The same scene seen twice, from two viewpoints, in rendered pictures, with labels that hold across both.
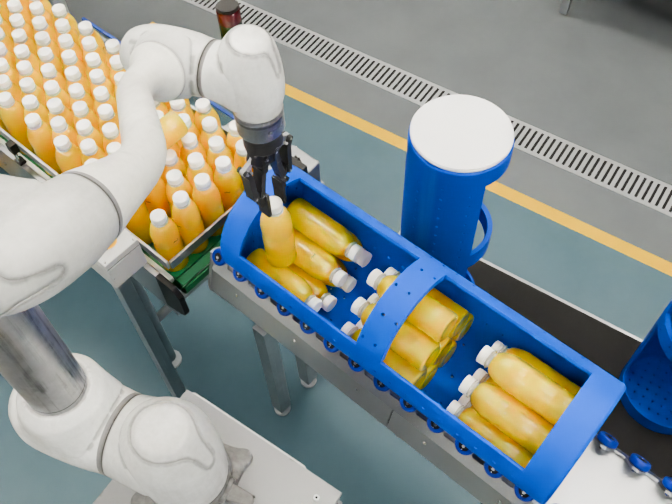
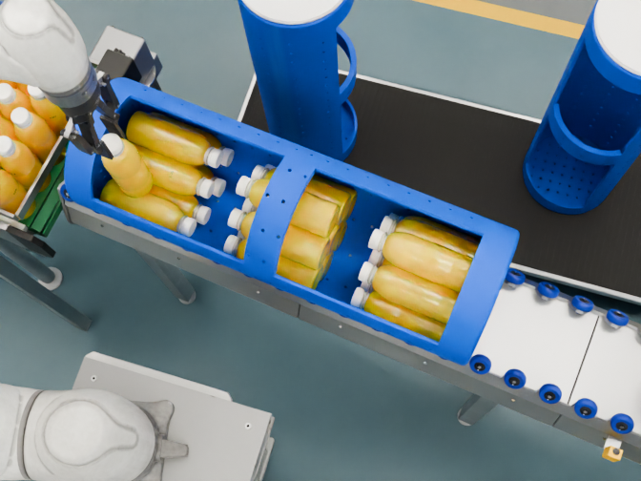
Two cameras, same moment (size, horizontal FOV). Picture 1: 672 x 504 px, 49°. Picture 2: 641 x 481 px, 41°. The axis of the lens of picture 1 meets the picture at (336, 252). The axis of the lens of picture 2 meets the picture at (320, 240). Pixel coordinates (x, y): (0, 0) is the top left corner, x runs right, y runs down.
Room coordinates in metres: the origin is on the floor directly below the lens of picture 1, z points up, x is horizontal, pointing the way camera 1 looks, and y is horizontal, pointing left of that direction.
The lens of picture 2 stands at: (0.17, -0.09, 2.72)
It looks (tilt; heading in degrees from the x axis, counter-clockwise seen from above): 72 degrees down; 349
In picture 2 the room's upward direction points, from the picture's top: 9 degrees counter-clockwise
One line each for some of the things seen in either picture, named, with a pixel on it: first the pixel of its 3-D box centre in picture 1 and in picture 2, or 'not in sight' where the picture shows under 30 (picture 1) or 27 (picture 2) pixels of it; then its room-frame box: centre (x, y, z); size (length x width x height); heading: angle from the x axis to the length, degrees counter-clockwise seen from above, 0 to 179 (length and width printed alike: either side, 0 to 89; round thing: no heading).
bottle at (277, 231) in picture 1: (277, 232); (125, 165); (0.94, 0.13, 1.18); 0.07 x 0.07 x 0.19
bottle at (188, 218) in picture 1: (188, 222); (22, 163); (1.12, 0.37, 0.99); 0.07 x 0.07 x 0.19
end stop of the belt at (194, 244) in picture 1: (227, 215); (62, 141); (1.16, 0.28, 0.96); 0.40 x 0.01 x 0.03; 137
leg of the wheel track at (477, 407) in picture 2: not in sight; (480, 404); (0.33, -0.50, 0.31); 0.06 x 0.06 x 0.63; 47
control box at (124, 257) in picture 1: (100, 242); not in sight; (1.03, 0.57, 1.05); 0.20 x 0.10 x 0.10; 47
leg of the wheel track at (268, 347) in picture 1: (274, 372); (166, 270); (1.01, 0.22, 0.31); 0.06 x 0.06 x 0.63; 47
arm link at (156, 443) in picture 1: (170, 449); (90, 437); (0.44, 0.31, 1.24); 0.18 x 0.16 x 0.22; 67
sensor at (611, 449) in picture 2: not in sight; (616, 441); (0.13, -0.63, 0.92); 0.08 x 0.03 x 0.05; 137
